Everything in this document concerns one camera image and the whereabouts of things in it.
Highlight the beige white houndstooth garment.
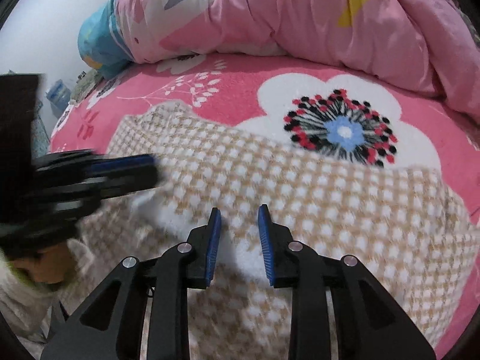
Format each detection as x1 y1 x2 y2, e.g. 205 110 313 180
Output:
61 103 479 359

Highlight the cream ribbed knit cardigan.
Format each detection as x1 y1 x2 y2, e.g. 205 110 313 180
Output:
1 240 96 359

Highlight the green fuzzy sleeve forearm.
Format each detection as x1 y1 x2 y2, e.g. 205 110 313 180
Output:
1 250 40 291

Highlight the person's left hand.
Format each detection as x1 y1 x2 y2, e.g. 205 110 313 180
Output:
10 241 76 284

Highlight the pink flower fleece blanket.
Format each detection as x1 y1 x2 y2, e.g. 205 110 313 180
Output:
51 55 479 359

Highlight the pink floral duvet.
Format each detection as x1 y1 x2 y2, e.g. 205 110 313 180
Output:
76 0 480 125

